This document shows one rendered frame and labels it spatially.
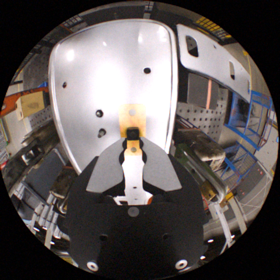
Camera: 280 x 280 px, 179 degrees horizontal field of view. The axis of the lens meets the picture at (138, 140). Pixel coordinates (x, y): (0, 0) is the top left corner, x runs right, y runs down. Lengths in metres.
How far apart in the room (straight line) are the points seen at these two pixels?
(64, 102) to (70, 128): 0.05
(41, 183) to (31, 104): 0.58
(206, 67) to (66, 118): 0.25
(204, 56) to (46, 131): 0.33
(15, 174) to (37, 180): 0.50
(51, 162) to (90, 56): 0.70
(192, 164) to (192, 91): 0.13
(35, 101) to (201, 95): 0.29
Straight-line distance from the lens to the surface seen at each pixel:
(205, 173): 0.15
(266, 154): 7.95
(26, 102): 0.18
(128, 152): 0.15
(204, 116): 0.61
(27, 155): 0.21
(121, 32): 0.16
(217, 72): 0.21
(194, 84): 0.18
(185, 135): 0.22
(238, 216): 7.68
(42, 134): 0.21
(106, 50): 0.15
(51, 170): 0.75
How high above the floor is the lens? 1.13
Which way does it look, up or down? 60 degrees down
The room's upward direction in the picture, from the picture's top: 175 degrees clockwise
